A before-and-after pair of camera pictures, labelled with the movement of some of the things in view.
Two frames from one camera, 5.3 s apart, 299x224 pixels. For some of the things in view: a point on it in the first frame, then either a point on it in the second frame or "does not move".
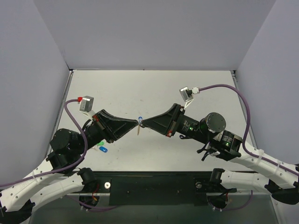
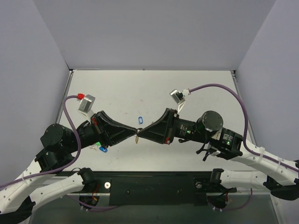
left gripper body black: [101, 127] does not move
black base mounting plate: [155, 188] does not move
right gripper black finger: [163, 124] -> [163, 136]
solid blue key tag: [103, 149] does not move
